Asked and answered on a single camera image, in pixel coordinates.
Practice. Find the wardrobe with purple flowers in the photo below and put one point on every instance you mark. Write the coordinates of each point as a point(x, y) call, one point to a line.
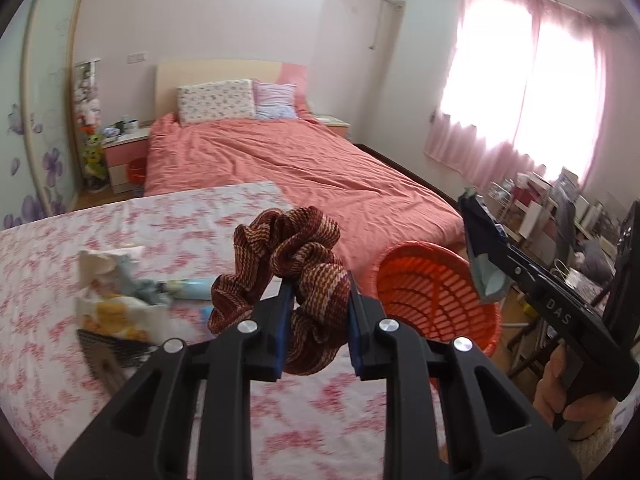
point(45, 125)

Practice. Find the grey blue cloth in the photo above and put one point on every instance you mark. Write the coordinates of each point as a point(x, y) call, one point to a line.
point(145, 287)

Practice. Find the floral pillow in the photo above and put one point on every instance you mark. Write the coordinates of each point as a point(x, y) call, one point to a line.
point(215, 101)

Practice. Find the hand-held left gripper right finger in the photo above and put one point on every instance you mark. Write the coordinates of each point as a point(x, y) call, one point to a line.
point(356, 332)

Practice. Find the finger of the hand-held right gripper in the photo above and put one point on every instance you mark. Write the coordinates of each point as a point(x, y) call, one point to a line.
point(520, 262)

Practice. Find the dark patterned packet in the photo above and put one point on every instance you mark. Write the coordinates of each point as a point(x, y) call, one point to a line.
point(107, 360)

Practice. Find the light blue tube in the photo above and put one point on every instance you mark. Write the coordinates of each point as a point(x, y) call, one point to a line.
point(192, 289)

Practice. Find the pink curtain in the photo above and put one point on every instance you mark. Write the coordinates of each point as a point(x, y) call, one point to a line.
point(565, 105)
point(480, 85)

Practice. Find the clear tube of plush toys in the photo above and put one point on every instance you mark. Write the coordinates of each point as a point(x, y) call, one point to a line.
point(91, 110)

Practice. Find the small red bin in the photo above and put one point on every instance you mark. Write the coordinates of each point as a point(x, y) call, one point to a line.
point(137, 171)

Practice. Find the floral printed sheet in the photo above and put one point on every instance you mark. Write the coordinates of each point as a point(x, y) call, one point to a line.
point(165, 215)

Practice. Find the yellow printed wrapper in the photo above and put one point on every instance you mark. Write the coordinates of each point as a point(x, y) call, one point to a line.
point(120, 317)

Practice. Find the person's right hand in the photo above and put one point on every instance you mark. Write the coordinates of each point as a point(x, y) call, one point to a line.
point(555, 385)

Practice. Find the orange plastic basket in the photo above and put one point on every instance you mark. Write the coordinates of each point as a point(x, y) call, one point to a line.
point(430, 285)

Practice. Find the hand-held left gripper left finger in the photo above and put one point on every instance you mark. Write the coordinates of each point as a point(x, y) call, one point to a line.
point(281, 322)

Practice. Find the cluttered white desk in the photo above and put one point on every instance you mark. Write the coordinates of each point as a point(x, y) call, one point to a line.
point(550, 205)

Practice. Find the white mug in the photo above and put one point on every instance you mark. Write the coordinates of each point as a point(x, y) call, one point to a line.
point(131, 126)

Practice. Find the cream and pink headboard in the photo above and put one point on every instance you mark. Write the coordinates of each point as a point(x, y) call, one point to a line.
point(210, 72)

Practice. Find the red striped scrunchie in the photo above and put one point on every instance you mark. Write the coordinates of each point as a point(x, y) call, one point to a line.
point(310, 260)

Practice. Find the striped pillow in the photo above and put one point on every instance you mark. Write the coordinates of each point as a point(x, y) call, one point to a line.
point(274, 101)

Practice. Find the salmon duvet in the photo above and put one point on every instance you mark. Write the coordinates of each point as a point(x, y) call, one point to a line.
point(300, 165)

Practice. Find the wooden stool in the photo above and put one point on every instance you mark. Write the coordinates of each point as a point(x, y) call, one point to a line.
point(525, 340)

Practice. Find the white wall socket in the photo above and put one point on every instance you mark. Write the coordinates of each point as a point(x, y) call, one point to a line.
point(137, 57)

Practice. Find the pink and white nightstand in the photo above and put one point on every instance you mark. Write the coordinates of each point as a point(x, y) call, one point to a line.
point(334, 122)
point(125, 157)

